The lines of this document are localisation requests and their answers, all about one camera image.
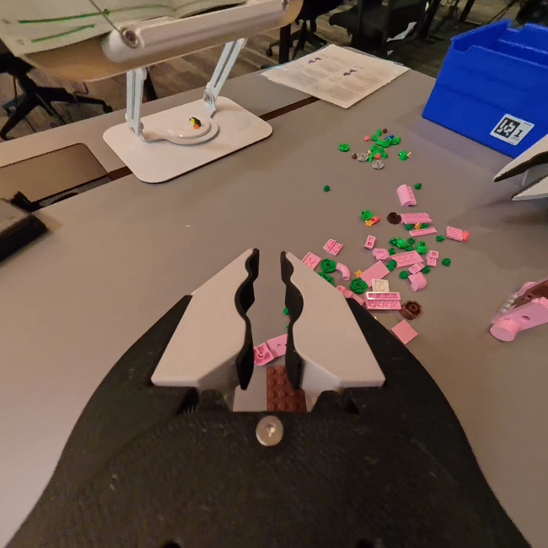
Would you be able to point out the pink elbow piece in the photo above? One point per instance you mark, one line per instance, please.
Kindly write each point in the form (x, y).
(509, 329)

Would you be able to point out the white adjustable stand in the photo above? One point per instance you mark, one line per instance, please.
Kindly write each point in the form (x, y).
(239, 128)

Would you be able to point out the black flat device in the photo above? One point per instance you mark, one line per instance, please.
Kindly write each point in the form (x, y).
(21, 231)

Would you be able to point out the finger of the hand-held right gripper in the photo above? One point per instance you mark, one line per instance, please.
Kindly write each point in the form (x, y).
(535, 190)
(531, 158)

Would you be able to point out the black office chair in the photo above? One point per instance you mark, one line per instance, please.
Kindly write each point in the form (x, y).
(38, 94)
(299, 30)

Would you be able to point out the printed paper sheet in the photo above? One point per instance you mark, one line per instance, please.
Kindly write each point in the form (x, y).
(342, 72)

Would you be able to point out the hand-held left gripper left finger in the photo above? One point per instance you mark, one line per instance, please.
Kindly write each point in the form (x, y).
(201, 342)

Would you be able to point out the small black orange piece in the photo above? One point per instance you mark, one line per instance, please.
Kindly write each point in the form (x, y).
(195, 123)

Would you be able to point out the pink square plate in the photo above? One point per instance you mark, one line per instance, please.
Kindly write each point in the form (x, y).
(454, 233)

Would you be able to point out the pile of toy bricks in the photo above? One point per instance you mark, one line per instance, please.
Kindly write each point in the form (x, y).
(406, 259)

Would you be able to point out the cluster of small green pieces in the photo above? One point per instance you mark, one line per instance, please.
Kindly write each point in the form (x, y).
(376, 147)

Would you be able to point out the blue plastic bin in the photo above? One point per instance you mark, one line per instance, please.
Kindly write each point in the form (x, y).
(471, 85)

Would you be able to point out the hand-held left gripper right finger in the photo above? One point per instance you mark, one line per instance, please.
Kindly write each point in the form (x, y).
(338, 342)

